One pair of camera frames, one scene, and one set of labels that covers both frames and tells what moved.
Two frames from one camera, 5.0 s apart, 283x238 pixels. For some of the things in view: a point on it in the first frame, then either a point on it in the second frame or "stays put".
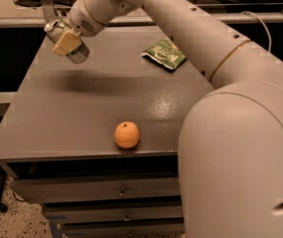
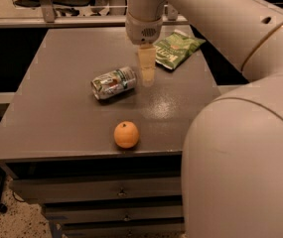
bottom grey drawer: x=124 y=230 stays put
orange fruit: x=126 y=134 stays put
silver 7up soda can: x=55 y=30 to x=113 y=83
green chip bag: x=165 y=54 stays put
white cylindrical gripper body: x=80 y=21 to x=142 y=30
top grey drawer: x=38 y=190 stays put
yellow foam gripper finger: x=68 y=44 to x=147 y=58
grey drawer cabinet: x=96 y=143 stays put
